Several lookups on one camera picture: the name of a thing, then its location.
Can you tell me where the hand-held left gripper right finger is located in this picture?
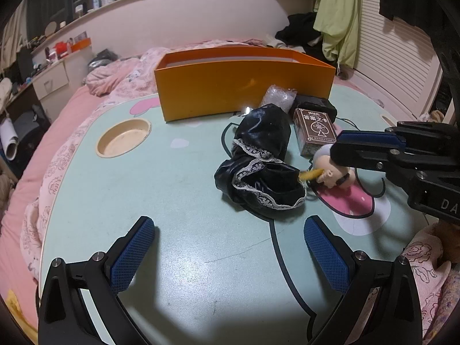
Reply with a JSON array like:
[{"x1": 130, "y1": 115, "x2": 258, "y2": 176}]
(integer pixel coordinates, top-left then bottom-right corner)
[{"x1": 304, "y1": 215, "x2": 423, "y2": 345}]

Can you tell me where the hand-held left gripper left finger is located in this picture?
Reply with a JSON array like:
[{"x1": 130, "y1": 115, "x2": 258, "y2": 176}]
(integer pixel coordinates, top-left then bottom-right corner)
[{"x1": 38, "y1": 216, "x2": 156, "y2": 345}]

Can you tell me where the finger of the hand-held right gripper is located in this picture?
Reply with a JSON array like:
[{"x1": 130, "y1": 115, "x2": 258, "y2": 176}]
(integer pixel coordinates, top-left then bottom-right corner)
[
  {"x1": 336, "y1": 120, "x2": 451, "y2": 152},
  {"x1": 330, "y1": 143, "x2": 425, "y2": 188}
]

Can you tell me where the pale baby doll figure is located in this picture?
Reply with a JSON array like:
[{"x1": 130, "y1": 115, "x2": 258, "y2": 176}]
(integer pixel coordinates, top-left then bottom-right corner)
[{"x1": 299, "y1": 144, "x2": 357, "y2": 190}]

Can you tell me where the brown card box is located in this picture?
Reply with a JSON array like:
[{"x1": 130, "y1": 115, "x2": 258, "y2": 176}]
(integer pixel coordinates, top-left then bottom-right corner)
[{"x1": 292, "y1": 107, "x2": 338, "y2": 158}]

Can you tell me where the black zip case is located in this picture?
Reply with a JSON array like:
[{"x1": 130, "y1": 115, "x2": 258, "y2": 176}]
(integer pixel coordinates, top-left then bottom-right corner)
[{"x1": 293, "y1": 94, "x2": 338, "y2": 124}]

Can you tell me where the bubble wrap packet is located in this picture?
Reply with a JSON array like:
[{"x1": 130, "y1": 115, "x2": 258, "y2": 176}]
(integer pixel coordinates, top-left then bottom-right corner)
[{"x1": 259, "y1": 84, "x2": 297, "y2": 113}]

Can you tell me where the black lace-trimmed cloth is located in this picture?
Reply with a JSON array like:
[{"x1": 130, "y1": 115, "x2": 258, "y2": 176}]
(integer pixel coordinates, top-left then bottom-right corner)
[{"x1": 214, "y1": 103, "x2": 308, "y2": 212}]

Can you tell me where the orange cardboard box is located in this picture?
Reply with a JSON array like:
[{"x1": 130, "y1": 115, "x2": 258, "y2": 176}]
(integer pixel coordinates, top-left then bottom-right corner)
[{"x1": 154, "y1": 46, "x2": 336, "y2": 123}]

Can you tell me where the white louvered wardrobe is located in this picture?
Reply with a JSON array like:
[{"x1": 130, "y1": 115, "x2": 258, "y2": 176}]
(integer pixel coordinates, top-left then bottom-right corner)
[{"x1": 354, "y1": 0, "x2": 450, "y2": 116}]

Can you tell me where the light green hanging garment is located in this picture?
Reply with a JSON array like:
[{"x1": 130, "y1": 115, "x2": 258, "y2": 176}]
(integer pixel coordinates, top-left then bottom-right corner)
[{"x1": 313, "y1": 0, "x2": 363, "y2": 69}]

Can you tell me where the black clothes pile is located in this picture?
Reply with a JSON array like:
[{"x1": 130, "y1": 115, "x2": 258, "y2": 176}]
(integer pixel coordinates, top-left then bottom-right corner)
[{"x1": 275, "y1": 12, "x2": 340, "y2": 56}]

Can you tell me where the black chair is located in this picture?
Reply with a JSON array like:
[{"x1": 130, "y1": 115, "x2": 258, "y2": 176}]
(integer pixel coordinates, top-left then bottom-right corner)
[{"x1": 7, "y1": 104, "x2": 51, "y2": 159}]

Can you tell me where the white rolled sheet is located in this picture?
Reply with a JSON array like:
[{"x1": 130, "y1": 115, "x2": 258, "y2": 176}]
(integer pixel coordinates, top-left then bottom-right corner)
[{"x1": 0, "y1": 117, "x2": 18, "y2": 160}]

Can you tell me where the pink floral quilt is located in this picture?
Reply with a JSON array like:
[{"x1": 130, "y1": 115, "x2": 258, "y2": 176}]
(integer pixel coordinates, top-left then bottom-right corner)
[{"x1": 20, "y1": 38, "x2": 460, "y2": 342}]

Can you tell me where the white drawer cabinet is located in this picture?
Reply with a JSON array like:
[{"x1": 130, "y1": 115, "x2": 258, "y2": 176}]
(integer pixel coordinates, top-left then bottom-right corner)
[{"x1": 30, "y1": 57, "x2": 72, "y2": 101}]

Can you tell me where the grey striped bag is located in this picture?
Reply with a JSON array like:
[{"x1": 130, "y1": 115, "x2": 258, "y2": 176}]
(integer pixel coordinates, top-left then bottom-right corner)
[{"x1": 88, "y1": 48, "x2": 119, "y2": 70}]

